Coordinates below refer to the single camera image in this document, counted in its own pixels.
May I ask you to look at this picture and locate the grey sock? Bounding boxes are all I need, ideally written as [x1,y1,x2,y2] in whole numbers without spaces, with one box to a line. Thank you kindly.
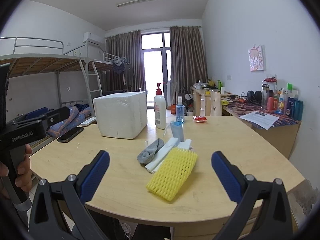
[137,139,164,165]

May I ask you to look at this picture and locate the yellow foam net sleeve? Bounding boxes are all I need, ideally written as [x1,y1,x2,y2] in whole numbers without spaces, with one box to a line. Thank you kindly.
[146,148,198,202]

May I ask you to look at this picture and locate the white tissue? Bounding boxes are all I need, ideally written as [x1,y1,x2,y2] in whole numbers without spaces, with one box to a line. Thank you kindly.
[145,138,191,174]

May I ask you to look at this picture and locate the blue face mask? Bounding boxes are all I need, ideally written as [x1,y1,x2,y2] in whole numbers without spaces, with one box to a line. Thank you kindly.
[163,121,184,143]

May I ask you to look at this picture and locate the person's left hand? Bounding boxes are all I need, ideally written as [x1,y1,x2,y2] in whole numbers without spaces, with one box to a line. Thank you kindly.
[1,144,32,199]

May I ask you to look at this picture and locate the blue plaid quilt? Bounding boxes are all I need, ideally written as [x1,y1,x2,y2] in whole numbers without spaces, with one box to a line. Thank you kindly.
[47,104,92,138]

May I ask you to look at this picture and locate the black smartphone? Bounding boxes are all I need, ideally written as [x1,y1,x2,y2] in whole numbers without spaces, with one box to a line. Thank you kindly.
[57,127,84,143]

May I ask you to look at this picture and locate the metal bunk bed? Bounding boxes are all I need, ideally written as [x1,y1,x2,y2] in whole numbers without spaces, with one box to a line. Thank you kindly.
[1,37,113,121]

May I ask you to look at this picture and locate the white remote control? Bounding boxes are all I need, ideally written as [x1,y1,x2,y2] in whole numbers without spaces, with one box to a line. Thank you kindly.
[80,116,97,127]

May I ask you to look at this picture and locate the white styrofoam box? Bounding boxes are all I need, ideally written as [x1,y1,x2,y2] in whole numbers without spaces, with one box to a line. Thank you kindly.
[93,92,148,139]

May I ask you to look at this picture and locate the wooden desk with drawers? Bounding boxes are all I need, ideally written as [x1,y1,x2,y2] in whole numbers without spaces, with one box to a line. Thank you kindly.
[191,88,301,159]

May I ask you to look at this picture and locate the white air conditioner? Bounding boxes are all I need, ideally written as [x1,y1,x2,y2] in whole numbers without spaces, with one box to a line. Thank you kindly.
[83,32,104,46]

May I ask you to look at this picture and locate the printed paper sheet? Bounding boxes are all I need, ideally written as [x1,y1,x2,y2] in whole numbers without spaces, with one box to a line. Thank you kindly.
[240,111,279,130]

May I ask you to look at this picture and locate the left brown curtain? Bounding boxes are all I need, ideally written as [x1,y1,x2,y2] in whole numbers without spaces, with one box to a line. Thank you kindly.
[106,30,146,92]

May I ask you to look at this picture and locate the brown curtain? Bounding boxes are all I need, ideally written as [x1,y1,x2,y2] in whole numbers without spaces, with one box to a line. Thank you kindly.
[106,30,146,92]
[170,26,208,104]

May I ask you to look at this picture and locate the white lotion pump bottle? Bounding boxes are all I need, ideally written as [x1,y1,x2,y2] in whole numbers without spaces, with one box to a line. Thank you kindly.
[153,82,167,129]

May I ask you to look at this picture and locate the teal toiletry bottle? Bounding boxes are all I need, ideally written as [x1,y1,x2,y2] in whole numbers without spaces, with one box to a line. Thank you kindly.
[293,99,304,121]

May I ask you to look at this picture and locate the red snack packet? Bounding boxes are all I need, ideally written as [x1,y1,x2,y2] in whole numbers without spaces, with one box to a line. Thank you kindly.
[193,116,207,123]

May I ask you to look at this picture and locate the black headphones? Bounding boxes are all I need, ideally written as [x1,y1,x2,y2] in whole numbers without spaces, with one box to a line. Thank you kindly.
[247,90,262,106]

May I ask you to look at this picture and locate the wooden smiley chair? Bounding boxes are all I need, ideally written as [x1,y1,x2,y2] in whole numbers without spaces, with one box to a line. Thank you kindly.
[210,91,222,116]

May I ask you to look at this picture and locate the balcony glass door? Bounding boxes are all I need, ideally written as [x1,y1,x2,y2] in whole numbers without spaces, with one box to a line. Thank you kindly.
[142,31,171,109]

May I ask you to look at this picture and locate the blue spray bottle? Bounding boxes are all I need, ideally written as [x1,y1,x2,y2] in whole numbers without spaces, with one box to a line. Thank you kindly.
[176,96,184,124]

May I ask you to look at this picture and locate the right brown curtain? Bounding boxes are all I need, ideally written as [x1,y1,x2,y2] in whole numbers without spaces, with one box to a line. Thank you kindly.
[170,26,208,104]

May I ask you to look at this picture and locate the ceiling tube light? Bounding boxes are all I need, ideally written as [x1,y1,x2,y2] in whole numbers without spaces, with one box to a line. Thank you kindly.
[117,0,156,8]

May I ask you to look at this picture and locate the anime wall picture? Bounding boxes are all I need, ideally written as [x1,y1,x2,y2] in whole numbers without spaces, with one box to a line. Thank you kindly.
[248,44,264,72]

